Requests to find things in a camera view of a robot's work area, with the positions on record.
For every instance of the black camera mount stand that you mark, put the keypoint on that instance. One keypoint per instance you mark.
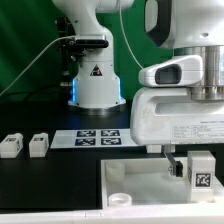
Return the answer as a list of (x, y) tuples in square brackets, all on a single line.
[(70, 52)]

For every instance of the white L-shaped obstacle fence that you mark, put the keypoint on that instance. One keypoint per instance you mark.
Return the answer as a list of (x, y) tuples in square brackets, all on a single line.
[(196, 213)]

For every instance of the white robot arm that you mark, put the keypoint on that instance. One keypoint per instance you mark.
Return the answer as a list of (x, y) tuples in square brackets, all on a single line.
[(187, 27)]

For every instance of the white square tabletop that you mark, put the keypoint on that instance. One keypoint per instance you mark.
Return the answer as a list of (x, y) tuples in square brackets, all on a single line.
[(142, 182)]

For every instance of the white tag sheet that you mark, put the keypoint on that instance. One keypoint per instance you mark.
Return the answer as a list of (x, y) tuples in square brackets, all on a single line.
[(92, 138)]

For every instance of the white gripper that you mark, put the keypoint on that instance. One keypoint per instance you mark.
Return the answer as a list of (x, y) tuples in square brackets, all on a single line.
[(168, 116)]

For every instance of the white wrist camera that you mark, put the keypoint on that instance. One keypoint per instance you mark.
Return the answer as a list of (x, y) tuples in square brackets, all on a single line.
[(177, 72)]

